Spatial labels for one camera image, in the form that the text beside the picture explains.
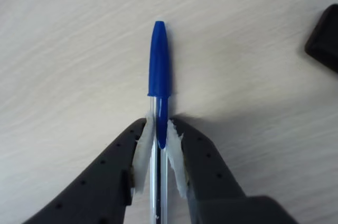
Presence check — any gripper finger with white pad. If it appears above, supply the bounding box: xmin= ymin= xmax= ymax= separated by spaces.
xmin=166 ymin=117 xmax=298 ymax=224
xmin=23 ymin=111 xmax=154 ymax=224

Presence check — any clear ballpoint pen blue cap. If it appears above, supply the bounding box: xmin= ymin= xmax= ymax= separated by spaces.
xmin=146 ymin=20 xmax=173 ymax=224

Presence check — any yellow highlighter black cap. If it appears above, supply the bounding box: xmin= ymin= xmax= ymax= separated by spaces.
xmin=303 ymin=4 xmax=338 ymax=74

